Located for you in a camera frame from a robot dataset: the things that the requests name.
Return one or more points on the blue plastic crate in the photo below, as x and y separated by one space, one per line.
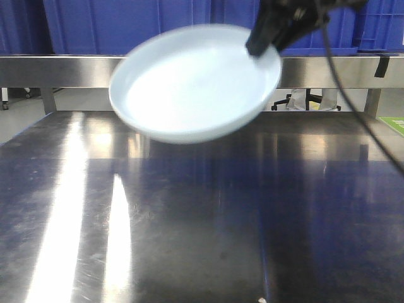
116 27
379 26
340 28

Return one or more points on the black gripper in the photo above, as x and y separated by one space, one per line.
282 23

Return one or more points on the light blue plate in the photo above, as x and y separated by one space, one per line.
193 84

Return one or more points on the blue plastic crate right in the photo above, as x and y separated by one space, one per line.
379 26

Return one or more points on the black tape strip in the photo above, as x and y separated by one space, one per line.
382 66

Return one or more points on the blue plastic crate left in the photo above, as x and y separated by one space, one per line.
116 27

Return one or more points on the steel shelf post right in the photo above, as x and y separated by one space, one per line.
372 101

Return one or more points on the steel shelf post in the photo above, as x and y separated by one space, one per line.
372 101
48 99

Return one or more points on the steel shelf post left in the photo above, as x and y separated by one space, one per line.
48 99

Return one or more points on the black office chair base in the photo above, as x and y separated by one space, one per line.
304 100

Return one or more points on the blue plastic crate centre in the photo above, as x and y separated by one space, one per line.
340 28

